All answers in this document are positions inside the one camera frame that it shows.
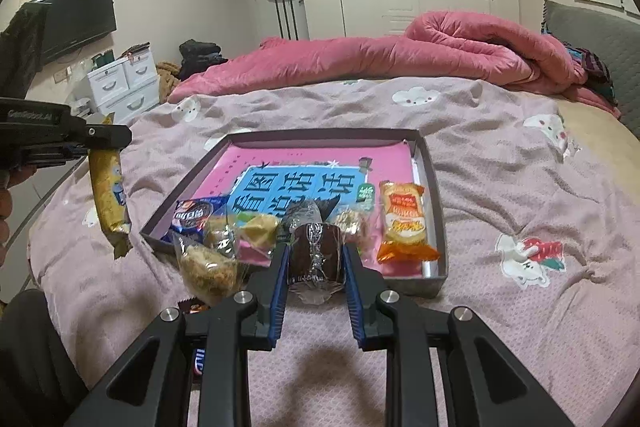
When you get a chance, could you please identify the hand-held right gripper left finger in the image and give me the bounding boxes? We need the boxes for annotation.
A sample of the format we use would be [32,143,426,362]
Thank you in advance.
[65,246,292,427]

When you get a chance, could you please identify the small clear packet brown snack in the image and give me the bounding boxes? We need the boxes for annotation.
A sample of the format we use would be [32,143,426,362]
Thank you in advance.
[205,214,239,254]

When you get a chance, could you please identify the pile of dark clothes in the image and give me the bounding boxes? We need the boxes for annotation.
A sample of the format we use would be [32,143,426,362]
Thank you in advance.
[178,39,227,80]

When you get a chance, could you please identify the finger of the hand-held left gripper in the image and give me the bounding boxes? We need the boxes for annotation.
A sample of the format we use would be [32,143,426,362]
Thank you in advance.
[84,124,134,154]

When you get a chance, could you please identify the brown chocolate bar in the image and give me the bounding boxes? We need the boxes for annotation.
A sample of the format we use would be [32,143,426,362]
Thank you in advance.
[177,299,212,378]

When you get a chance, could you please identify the clear packet with green label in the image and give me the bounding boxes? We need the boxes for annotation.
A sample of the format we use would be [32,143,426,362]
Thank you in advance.
[331,184,377,254]

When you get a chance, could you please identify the pink book with blue label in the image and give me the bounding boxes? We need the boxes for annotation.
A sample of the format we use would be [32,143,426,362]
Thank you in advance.
[160,141,419,280]

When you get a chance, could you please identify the person's left hand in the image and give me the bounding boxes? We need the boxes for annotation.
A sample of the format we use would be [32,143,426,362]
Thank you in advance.
[0,164,38,268]

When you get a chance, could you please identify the yellow snack packet blue print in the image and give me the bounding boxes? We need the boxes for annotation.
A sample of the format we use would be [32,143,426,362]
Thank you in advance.
[89,117,133,259]

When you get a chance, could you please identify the clear packet of floss cake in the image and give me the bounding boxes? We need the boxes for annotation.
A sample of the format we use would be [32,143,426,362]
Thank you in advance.
[172,232,249,309]

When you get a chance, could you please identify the folded striped clothes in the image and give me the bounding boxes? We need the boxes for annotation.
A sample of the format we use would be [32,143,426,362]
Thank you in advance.
[565,42,617,104]

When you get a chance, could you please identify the grey padded headboard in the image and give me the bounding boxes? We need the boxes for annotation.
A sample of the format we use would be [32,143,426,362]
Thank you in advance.
[540,0,640,138]

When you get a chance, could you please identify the black wall television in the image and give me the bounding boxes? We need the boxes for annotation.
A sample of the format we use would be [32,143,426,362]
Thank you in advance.
[27,0,118,65]

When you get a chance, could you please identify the blue cookie packet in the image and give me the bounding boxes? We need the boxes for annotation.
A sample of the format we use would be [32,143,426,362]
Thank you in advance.
[171,197,229,246]

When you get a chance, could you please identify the tan plush blanket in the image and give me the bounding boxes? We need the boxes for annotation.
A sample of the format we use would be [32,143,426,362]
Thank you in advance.
[155,62,184,106]

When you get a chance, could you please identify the pink quilt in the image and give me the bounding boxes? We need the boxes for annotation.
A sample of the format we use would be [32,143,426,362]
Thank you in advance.
[167,11,622,120]

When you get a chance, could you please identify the dark grey cardboard box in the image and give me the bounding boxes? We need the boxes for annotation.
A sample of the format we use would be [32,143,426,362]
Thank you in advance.
[140,128,449,299]

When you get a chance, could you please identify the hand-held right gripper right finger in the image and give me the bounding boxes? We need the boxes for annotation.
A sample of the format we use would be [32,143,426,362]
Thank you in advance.
[341,243,576,427]

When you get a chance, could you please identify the printed bed sheet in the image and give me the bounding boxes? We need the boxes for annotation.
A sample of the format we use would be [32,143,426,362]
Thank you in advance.
[27,77,640,427]

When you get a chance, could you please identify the yellow orange rice cracker packet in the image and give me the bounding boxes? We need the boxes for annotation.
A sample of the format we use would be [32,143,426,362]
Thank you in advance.
[376,181,442,264]

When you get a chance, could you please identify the clear snack packet green top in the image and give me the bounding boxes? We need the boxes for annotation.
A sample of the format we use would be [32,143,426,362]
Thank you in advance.
[237,213,279,254]

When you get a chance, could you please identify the chocolate roll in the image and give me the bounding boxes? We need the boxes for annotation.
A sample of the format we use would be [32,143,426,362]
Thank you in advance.
[287,222,347,306]

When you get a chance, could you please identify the white drawer cabinet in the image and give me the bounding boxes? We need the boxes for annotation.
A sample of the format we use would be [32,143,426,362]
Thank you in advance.
[85,52,161,126]

